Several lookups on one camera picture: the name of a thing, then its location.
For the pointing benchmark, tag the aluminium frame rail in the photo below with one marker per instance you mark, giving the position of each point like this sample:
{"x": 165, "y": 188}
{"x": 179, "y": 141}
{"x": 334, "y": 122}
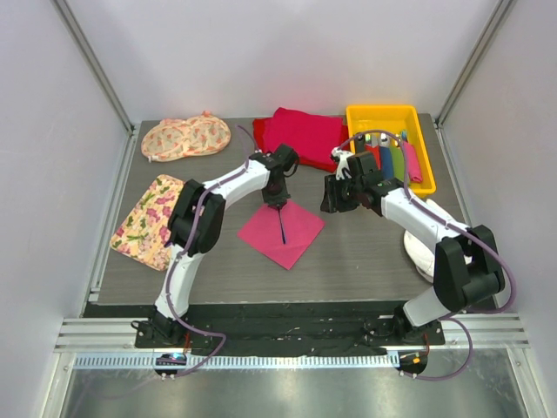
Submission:
{"x": 486, "y": 331}

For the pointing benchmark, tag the blue napkin cutlery roll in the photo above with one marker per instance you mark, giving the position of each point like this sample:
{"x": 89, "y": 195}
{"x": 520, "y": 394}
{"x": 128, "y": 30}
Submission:
{"x": 385, "y": 156}

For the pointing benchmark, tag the pink paper napkin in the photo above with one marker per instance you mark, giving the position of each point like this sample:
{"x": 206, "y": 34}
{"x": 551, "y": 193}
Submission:
{"x": 262, "y": 233}

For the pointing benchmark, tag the stack of red napkins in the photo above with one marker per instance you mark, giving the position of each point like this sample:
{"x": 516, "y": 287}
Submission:
{"x": 312, "y": 137}

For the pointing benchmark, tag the red napkin cutlery roll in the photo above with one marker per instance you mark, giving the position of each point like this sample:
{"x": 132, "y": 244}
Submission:
{"x": 375, "y": 159}

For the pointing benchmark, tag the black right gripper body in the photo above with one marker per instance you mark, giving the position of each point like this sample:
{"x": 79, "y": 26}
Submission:
{"x": 350, "y": 196}

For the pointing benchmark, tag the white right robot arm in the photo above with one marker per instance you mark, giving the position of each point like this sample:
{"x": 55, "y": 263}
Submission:
{"x": 466, "y": 270}

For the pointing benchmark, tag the floral pattern tray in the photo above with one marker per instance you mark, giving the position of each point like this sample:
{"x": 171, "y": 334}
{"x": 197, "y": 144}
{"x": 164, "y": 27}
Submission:
{"x": 143, "y": 234}

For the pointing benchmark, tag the floral fabric pouch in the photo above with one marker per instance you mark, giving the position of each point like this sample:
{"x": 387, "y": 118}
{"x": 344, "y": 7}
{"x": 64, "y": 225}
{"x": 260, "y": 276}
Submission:
{"x": 176, "y": 138}

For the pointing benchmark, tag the iridescent purple knife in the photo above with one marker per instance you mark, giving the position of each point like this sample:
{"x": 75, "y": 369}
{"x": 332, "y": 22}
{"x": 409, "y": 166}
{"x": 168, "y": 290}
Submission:
{"x": 282, "y": 226}

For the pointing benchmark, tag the yellow plastic bin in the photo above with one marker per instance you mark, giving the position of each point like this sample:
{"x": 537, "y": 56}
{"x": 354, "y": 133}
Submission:
{"x": 401, "y": 120}

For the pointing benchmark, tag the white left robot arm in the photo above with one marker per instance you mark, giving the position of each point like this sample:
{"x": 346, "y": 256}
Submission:
{"x": 196, "y": 220}

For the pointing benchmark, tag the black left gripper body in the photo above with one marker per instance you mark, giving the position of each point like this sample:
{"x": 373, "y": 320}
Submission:
{"x": 276, "y": 193}

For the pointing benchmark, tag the white cloth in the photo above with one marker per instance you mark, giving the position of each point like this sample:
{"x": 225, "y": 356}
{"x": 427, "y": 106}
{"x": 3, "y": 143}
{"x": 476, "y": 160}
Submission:
{"x": 419, "y": 254}

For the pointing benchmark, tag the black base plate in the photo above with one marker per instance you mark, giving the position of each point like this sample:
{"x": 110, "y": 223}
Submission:
{"x": 286, "y": 314}

